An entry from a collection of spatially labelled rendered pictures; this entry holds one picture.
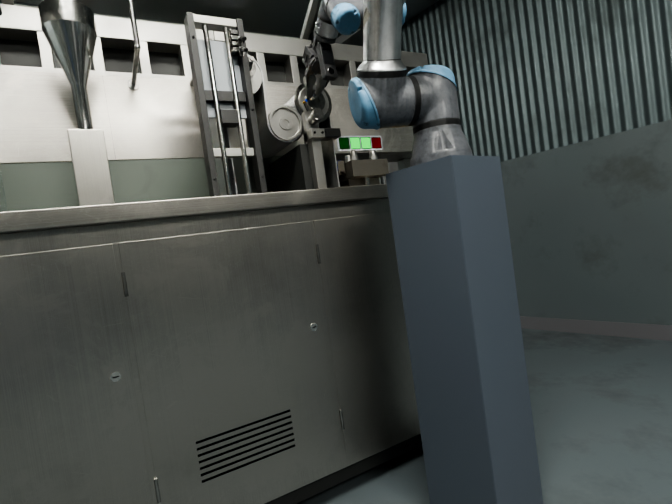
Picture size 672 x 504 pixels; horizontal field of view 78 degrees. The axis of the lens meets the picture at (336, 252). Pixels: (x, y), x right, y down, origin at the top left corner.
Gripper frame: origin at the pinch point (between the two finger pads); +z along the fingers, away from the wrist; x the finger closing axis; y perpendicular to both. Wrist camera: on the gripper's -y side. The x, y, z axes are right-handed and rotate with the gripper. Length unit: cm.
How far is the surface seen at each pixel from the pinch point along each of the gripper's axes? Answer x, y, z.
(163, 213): 57, -46, 5
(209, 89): 36.9, -5.0, -3.6
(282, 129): 11.3, -5.2, 9.8
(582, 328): -166, -83, 92
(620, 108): -174, -10, -6
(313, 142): 2.7, -12.8, 9.8
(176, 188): 44, 6, 43
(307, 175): 4.7, -18.2, 19.7
